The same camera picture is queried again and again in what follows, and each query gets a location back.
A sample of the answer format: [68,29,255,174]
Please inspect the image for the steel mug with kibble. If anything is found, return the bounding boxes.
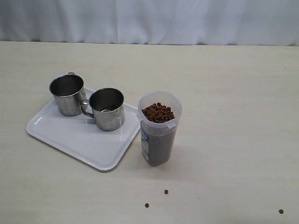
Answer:
[49,72,86,116]
[80,88,125,131]

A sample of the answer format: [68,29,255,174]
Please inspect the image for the translucent plastic jug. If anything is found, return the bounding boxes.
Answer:
[137,91,182,166]

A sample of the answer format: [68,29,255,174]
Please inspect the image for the white plastic tray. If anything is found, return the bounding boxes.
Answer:
[26,100,140,172]

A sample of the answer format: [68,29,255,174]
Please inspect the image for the white backdrop curtain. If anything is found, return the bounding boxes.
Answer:
[0,0,299,46]

